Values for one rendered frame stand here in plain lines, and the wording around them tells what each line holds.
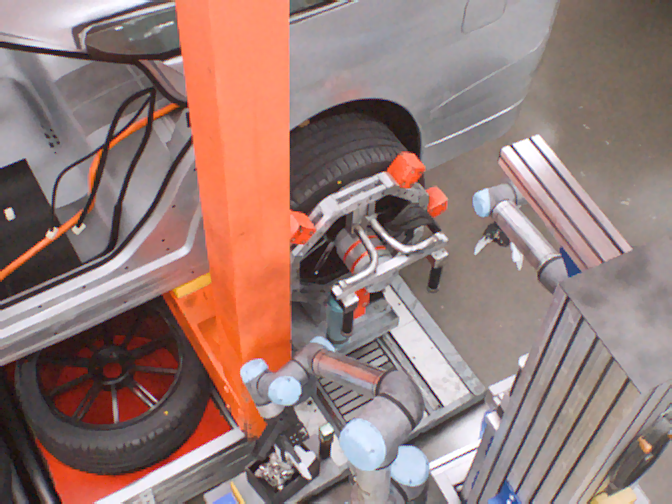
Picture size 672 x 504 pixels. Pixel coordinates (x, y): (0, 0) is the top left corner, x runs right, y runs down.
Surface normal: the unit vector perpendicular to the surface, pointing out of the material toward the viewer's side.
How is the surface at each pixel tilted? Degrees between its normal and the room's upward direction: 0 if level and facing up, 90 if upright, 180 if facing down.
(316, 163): 15
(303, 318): 0
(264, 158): 90
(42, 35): 49
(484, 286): 0
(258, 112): 90
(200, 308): 0
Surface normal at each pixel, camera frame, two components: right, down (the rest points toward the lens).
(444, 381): 0.03, -0.58
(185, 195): 0.52, 0.71
